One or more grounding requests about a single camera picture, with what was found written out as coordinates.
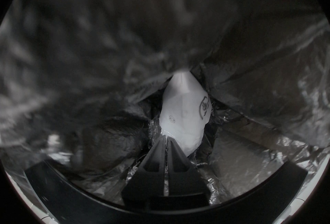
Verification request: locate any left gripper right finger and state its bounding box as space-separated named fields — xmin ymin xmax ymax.
xmin=167 ymin=137 xmax=209 ymax=204

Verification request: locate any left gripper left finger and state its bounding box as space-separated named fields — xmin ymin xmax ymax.
xmin=121 ymin=135 xmax=167 ymax=204

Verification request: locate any white paper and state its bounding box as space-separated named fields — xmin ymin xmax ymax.
xmin=158 ymin=69 xmax=213 ymax=158

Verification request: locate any black plastic bag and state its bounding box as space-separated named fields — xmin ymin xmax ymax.
xmin=0 ymin=0 xmax=330 ymax=206

